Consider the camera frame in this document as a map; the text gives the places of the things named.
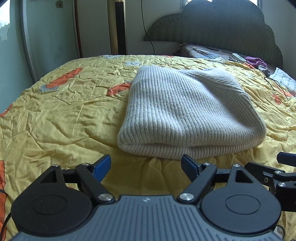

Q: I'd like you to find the gold tower fan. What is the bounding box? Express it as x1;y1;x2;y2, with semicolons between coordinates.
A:
107;0;127;55

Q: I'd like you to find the dark grey scalloped headboard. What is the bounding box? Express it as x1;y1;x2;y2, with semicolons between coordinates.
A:
144;1;283;68

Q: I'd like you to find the white remote control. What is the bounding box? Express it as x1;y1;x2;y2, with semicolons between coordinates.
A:
231;53;246;62

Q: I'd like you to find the black power cable on wall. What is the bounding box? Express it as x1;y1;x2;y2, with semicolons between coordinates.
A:
140;0;156;55

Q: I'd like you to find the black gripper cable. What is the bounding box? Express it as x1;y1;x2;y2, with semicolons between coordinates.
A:
0;188;12;235

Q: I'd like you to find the patterned pillow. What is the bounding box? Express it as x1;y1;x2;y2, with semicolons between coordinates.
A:
177;43;242;63

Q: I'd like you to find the white knitted sweater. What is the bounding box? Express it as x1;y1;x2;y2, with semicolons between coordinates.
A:
117;66;266;160

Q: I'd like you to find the purple cloth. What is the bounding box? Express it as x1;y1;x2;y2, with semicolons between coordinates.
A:
244;56;267;68

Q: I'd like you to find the black cable on bed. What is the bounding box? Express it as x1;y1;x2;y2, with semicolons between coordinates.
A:
264;76;290;102

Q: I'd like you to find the glass sliding wardrobe door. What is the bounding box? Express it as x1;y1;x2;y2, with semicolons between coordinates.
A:
0;0;80;114

